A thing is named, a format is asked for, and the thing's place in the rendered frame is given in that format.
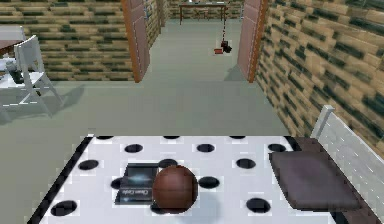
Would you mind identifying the black book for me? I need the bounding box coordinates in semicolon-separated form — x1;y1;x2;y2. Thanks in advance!
114;162;160;206

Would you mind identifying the white chair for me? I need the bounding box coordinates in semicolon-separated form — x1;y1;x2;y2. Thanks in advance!
0;35;65;118

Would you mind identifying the dark purple pillow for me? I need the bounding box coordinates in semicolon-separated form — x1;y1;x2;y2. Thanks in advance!
268;150;362;212

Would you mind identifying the small black object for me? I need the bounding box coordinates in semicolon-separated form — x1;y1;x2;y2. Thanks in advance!
220;40;233;54

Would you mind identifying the white bed with black dots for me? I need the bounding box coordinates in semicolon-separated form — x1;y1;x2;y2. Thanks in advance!
27;105;384;224

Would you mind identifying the dark wooden table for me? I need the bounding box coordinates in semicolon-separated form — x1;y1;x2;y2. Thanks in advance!
178;2;228;26

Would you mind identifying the brown basketball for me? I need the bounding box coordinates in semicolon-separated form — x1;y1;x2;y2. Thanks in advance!
152;165;199;214

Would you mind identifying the brown room door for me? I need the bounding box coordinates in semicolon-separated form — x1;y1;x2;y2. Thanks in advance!
237;0;269;84
121;0;151;84

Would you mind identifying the white table with brown top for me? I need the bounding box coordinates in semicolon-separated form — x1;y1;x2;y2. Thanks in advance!
0;25;27;58

